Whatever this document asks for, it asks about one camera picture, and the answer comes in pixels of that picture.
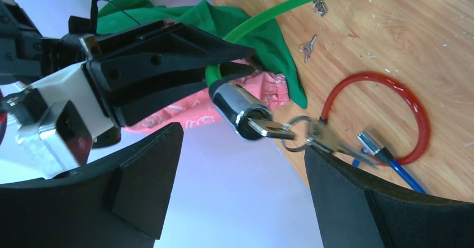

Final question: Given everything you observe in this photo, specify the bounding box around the blue cable lock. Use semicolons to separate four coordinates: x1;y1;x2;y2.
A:
357;130;426;194

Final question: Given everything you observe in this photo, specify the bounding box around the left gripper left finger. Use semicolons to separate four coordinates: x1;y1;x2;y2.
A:
1;122;184;247

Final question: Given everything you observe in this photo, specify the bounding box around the green t-shirt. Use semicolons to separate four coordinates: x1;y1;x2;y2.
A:
97;0;307;109

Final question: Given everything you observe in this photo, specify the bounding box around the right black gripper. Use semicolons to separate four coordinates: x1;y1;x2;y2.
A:
0;0;178;128

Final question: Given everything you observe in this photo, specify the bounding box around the red cable lock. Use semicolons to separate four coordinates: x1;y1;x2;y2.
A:
319;71;432;166

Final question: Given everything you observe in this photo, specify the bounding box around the silver key set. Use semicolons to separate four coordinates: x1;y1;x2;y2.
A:
312;0;328;17
248;116;377;169

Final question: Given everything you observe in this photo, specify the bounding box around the silver key with ring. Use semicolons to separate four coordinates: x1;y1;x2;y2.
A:
299;35;317;64

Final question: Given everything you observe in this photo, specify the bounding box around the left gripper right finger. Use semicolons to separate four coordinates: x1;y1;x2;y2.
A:
304;147;473;247

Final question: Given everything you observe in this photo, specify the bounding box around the green cable lock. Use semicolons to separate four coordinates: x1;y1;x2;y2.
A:
205;0;317;141

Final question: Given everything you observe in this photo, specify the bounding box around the pink patterned garment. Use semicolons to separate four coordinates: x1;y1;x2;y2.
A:
125;59;290;133

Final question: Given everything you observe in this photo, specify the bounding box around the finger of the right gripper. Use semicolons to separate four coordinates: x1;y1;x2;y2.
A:
107;61;257;127
86;24;255;91

